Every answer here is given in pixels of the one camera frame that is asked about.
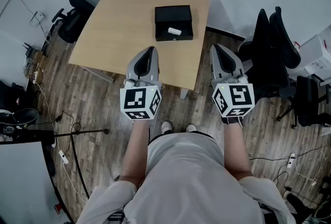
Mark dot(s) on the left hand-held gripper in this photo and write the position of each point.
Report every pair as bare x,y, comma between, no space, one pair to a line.
134,100

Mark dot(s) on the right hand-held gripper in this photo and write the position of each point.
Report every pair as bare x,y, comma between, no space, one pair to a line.
240,96

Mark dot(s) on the small white cylinder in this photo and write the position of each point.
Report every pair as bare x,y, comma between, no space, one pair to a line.
174,31

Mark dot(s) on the black box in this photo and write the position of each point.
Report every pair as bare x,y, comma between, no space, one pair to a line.
173,14

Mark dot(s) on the person's left forearm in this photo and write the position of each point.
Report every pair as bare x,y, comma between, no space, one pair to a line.
134,150

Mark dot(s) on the person's right forearm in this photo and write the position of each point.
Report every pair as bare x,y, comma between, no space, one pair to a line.
236,150

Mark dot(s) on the grey table leg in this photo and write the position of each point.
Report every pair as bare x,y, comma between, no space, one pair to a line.
184,93
103,76

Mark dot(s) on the black wristwatch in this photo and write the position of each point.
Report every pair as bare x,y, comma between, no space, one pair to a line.
231,120

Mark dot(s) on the person's left white shoe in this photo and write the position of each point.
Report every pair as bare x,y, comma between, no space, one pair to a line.
166,126

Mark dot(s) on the person's white shoe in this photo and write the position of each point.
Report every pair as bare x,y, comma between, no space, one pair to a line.
190,127
166,126

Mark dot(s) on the person's right white shoe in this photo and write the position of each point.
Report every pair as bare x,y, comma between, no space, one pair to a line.
190,127

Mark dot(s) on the person's dark trousers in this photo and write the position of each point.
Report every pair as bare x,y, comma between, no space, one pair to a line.
168,134

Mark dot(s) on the black stand pole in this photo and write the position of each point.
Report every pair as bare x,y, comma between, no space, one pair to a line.
82,132

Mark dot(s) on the white cabinet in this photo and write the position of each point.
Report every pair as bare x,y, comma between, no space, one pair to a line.
315,52

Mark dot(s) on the black power adapter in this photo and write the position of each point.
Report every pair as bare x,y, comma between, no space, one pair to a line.
58,118

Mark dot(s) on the white power strip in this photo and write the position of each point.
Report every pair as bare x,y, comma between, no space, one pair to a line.
291,160
35,77
63,157

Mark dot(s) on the black router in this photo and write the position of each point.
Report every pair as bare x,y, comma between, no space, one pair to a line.
29,51

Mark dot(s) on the person's white shirt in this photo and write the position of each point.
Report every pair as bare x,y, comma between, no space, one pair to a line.
186,179

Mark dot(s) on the small black chair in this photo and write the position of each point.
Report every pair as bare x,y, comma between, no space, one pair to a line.
10,95

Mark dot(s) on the red clamp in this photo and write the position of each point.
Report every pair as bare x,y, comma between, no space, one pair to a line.
58,209

